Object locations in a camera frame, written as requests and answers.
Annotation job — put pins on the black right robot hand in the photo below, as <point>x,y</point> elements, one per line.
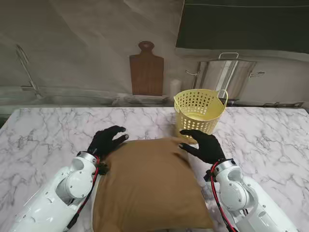
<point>208,147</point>

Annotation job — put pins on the black stove grate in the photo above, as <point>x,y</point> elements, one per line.
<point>289,104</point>

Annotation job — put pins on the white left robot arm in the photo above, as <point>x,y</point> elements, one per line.
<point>48,193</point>

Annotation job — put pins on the brown pillowcase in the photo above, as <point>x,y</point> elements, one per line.
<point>144,188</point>

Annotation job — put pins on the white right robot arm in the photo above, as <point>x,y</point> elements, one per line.
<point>241,193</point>

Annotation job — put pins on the brown wooden cutting board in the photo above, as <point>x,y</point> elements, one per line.
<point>146,72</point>

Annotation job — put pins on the white cylindrical candle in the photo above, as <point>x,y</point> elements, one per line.
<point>175,88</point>

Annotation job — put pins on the dark range hood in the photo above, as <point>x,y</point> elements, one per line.
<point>241,24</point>

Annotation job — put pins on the chrome kitchen faucet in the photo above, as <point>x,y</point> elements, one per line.
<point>36,91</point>

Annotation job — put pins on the yellow perforated laundry basket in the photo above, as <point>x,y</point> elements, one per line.
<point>214,108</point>

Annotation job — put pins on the steel kitchen sink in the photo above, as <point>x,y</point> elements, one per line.
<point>60,100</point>

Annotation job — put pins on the large steel stock pot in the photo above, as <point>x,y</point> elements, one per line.
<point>229,77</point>

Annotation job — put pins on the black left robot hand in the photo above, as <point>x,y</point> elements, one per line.
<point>103,141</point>

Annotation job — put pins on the stack of white plates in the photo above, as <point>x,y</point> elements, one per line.
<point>144,99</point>

